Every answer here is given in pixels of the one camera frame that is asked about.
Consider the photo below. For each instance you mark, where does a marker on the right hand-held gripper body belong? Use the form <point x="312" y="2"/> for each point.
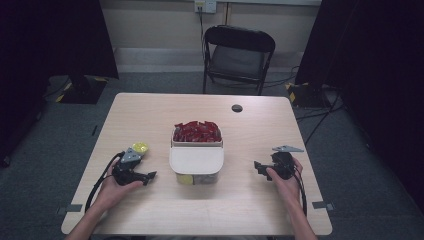
<point x="285" y="163"/>

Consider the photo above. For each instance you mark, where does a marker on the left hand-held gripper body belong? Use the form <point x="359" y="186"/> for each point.
<point x="125" y="170"/>

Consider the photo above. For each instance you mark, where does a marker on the small yellow round snack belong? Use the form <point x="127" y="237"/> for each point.
<point x="184" y="179"/>
<point x="140" y="147"/>

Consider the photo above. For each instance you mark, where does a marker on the white storage box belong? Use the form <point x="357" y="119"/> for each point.
<point x="196" y="143"/>

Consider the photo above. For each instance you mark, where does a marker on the person's right hand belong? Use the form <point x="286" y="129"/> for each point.
<point x="288" y="191"/>

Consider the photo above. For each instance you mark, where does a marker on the person's left hand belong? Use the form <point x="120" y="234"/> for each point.
<point x="110" y="193"/>

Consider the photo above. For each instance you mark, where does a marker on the white box lid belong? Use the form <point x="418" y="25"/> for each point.
<point x="196" y="160"/>

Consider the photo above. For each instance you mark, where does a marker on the grey tape strip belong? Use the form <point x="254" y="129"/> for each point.
<point x="71" y="208"/>
<point x="321" y="205"/>

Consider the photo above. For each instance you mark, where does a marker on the grey packets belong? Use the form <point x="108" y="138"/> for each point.
<point x="206" y="179"/>

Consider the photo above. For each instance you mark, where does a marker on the black stand base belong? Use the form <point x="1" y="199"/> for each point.
<point x="83" y="90"/>
<point x="305" y="95"/>

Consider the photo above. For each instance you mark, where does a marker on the black folding chair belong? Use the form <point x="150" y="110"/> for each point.
<point x="238" y="61"/>

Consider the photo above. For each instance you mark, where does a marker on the dark curtain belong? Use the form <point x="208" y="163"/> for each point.
<point x="376" y="66"/>
<point x="50" y="50"/>

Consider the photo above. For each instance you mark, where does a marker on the vertical wall conduit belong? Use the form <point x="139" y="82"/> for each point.
<point x="227" y="13"/>

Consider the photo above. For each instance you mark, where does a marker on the white wall outlet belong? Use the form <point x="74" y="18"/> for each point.
<point x="205" y="5"/>

